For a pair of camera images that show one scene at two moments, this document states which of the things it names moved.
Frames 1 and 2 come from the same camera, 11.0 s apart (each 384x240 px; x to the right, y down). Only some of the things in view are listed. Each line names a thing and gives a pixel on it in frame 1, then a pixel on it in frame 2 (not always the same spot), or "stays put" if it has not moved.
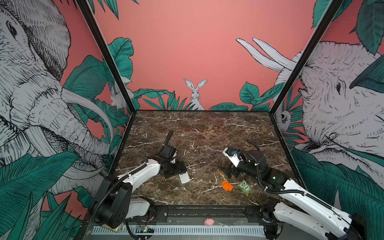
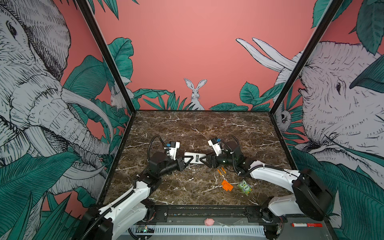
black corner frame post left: (88, 14) stays put
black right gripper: (228, 173) → (213, 158)
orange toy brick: (227, 186) stays put
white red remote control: (184, 177) → (196, 156)
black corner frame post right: (314, 41) stays put
